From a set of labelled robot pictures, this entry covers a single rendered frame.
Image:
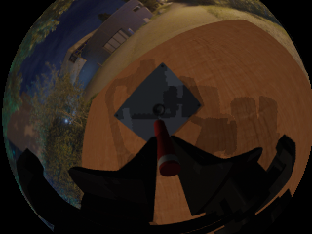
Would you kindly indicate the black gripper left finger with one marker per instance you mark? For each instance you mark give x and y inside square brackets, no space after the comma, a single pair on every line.
[135,182]

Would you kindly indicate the dark grey sloped panel with hole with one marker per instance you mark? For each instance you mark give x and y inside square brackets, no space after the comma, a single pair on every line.
[161,96]

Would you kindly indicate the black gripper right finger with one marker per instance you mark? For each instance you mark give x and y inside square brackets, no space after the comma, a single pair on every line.
[202,175]

